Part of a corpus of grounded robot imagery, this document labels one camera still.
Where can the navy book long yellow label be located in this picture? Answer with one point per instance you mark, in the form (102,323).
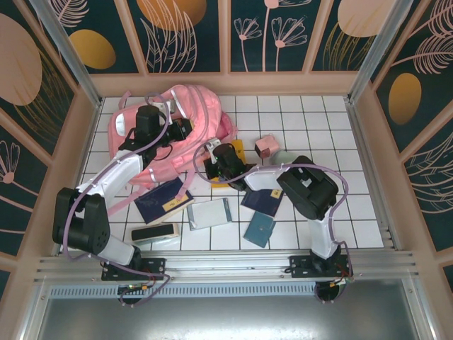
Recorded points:
(262,202)

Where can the slotted metal vent strip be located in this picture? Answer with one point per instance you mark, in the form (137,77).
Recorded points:
(212,291)

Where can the small pink box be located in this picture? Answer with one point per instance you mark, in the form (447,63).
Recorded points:
(267,143)

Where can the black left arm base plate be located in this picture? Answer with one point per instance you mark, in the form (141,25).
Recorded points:
(155,265)

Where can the aluminium frame post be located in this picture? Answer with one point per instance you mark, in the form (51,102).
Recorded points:
(378,53)
(68,53)

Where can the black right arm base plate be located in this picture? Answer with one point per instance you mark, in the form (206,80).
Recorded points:
(301,267)

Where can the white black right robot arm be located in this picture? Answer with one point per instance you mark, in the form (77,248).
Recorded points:
(269,177)

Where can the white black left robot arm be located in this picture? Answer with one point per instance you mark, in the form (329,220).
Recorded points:
(113,173)

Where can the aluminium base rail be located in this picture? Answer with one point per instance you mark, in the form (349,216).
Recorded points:
(226,263)

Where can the black cream pencil case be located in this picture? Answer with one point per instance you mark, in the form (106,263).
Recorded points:
(154,233)

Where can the aluminium side rail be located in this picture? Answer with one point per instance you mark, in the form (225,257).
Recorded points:
(364,141)

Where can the pink backpack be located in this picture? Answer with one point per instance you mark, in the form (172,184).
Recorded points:
(205,113)

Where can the teal small book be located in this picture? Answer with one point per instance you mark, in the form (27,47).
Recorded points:
(260,230)

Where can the grey notebook teal spine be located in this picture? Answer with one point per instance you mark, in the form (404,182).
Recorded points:
(209,212)

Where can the yellow book purple pattern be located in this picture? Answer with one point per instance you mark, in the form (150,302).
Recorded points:
(239,147)

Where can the pale green bottle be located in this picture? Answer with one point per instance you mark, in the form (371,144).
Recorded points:
(285,156)

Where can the grey metal panel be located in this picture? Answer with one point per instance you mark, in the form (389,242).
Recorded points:
(226,318)

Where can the small circuit board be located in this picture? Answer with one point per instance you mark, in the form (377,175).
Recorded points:
(132,287)

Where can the navy book short yellow label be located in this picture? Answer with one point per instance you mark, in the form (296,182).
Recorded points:
(155,203)

